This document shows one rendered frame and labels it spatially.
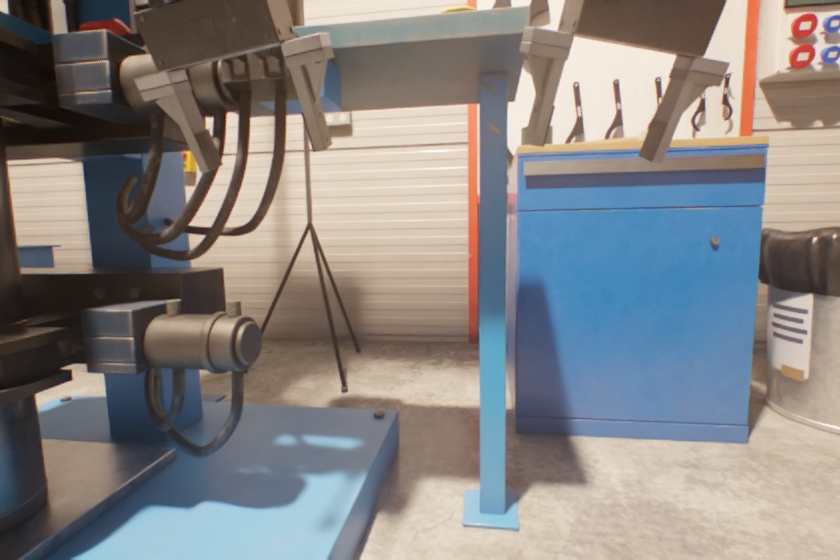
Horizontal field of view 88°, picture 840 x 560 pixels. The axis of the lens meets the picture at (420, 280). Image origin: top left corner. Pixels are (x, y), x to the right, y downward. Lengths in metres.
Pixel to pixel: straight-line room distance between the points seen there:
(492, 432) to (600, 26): 0.86
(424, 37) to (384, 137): 1.89
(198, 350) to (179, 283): 0.19
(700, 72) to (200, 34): 0.47
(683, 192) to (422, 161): 1.56
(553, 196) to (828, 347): 1.03
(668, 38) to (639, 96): 2.30
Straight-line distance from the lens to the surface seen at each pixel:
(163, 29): 0.52
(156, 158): 0.94
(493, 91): 1.02
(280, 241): 2.92
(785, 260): 1.91
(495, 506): 1.18
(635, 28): 0.49
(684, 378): 1.63
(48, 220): 3.98
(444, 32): 0.88
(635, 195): 1.50
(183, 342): 0.89
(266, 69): 0.82
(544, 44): 0.46
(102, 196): 1.43
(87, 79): 0.98
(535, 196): 1.44
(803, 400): 2.02
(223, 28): 0.49
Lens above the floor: 0.69
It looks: 7 degrees down
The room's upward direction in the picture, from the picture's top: 1 degrees counter-clockwise
